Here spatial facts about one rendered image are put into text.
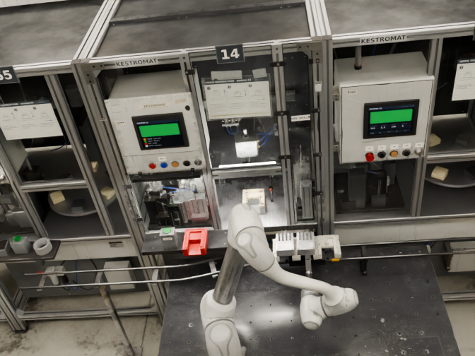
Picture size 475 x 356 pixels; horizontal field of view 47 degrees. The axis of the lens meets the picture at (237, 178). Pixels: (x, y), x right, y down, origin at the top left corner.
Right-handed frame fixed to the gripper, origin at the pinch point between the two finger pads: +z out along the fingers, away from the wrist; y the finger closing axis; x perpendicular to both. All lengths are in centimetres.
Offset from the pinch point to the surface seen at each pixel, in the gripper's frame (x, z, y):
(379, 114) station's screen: -37, 23, 74
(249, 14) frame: 21, 64, 111
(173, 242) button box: 73, 11, 7
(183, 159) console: 60, 23, 55
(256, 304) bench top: 29.2, -11.2, -22.1
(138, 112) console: 76, 23, 85
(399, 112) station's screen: -46, 23, 74
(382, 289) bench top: -38.8, -3.6, -22.4
